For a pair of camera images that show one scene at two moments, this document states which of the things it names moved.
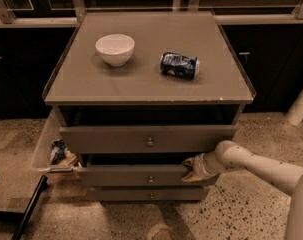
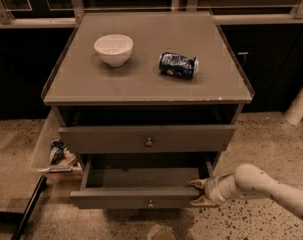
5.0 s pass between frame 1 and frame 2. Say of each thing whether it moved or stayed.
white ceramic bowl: stayed
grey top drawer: stayed
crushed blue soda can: stayed
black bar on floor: stayed
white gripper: moved
